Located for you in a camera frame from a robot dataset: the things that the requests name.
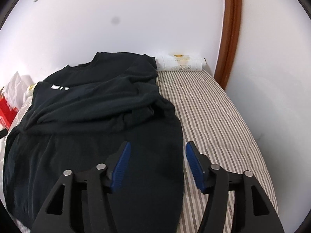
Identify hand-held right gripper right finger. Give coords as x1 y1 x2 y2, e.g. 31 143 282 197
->
185 141 285 233

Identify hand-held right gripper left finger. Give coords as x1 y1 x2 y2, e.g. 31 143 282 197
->
30 141 132 233

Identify black sweatshirt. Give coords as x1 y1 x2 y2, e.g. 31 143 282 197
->
2 52 184 233

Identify striped bed cover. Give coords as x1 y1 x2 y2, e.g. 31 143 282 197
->
10 68 279 233

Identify white tissue packet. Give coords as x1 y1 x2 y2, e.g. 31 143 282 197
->
155 53 207 72
24 83 40 101

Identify red paper bag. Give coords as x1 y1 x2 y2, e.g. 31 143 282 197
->
0 95 20 130

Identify white plastic bag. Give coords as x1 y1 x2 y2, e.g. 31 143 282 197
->
2 71 33 110

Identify brown wooden door frame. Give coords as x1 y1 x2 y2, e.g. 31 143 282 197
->
212 0 243 89

